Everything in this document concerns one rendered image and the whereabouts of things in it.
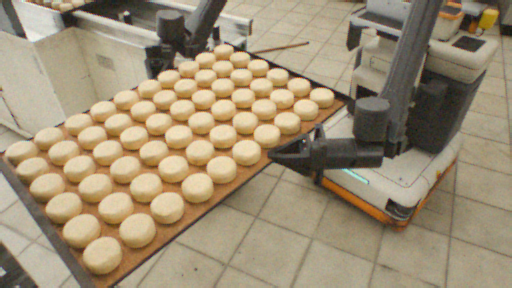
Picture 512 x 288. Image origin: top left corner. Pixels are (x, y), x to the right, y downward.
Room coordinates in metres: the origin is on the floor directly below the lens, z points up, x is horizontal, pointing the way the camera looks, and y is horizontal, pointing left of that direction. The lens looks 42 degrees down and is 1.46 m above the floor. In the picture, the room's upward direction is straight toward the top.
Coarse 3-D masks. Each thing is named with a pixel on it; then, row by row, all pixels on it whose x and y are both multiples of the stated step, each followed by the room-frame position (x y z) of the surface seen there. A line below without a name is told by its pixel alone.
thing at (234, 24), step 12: (108, 0) 1.82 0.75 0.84; (120, 0) 1.77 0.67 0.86; (132, 0) 1.73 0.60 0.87; (144, 0) 1.68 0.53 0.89; (156, 0) 1.65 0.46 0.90; (168, 0) 1.64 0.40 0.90; (156, 12) 1.65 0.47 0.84; (180, 12) 1.57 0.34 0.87; (192, 12) 1.54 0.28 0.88; (228, 24) 1.44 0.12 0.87; (240, 24) 1.41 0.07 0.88
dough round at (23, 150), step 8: (16, 144) 0.50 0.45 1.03; (24, 144) 0.50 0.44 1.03; (32, 144) 0.50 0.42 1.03; (8, 152) 0.48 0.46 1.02; (16, 152) 0.48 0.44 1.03; (24, 152) 0.48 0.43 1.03; (32, 152) 0.48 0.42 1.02; (8, 160) 0.47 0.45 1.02; (16, 160) 0.46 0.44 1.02; (24, 160) 0.47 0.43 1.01
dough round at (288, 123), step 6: (282, 114) 0.57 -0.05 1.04; (288, 114) 0.57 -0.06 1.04; (294, 114) 0.57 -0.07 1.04; (276, 120) 0.55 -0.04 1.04; (282, 120) 0.55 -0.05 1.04; (288, 120) 0.55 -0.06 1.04; (294, 120) 0.55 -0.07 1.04; (276, 126) 0.55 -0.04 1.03; (282, 126) 0.54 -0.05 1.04; (288, 126) 0.54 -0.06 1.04; (294, 126) 0.54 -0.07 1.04; (282, 132) 0.54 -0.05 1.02; (288, 132) 0.53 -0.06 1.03; (294, 132) 0.54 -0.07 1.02
